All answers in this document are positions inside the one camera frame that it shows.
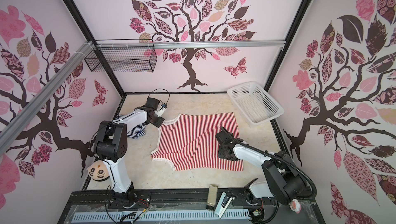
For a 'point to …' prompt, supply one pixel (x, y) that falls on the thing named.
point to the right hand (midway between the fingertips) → (223, 152)
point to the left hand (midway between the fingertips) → (157, 121)
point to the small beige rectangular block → (212, 194)
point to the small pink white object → (295, 206)
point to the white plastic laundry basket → (256, 104)
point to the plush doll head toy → (98, 171)
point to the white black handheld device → (223, 205)
